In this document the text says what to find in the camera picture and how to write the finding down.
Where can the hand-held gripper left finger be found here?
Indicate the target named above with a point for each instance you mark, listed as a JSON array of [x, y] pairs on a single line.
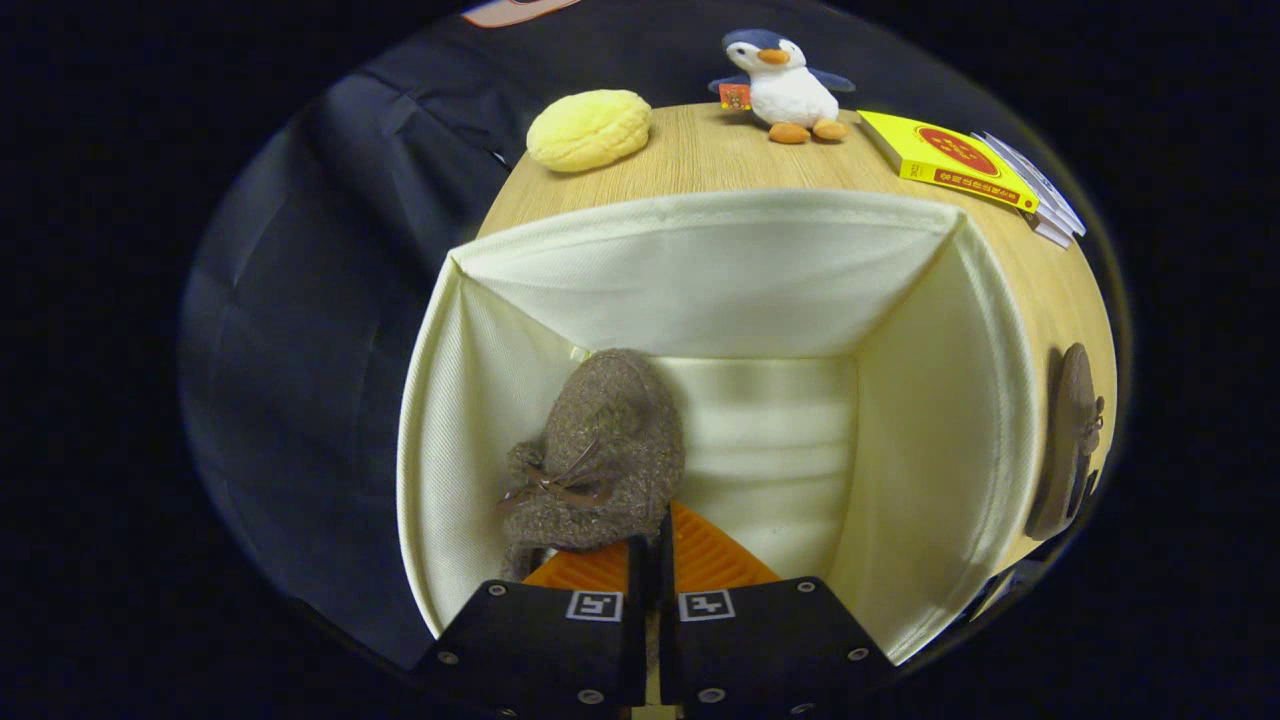
[[638, 620]]

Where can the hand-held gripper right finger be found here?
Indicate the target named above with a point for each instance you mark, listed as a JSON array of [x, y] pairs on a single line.
[[668, 620]]

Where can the brown woolly shoe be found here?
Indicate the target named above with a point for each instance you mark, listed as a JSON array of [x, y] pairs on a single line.
[[1070, 440], [610, 440]]

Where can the cream fabric storage box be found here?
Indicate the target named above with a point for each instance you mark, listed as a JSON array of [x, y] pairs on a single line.
[[720, 280]]

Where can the black backdrop cloth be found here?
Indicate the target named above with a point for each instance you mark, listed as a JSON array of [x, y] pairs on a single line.
[[300, 350]]

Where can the yellow bun plush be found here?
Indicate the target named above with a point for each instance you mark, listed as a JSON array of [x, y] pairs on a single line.
[[588, 130]]

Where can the yellow book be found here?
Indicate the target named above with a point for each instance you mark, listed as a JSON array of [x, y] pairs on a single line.
[[945, 160]]

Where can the penguin plush toy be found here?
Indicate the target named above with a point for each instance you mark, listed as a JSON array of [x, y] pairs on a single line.
[[790, 95]]

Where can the stack of white books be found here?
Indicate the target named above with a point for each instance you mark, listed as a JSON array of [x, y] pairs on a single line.
[[1050, 205]]

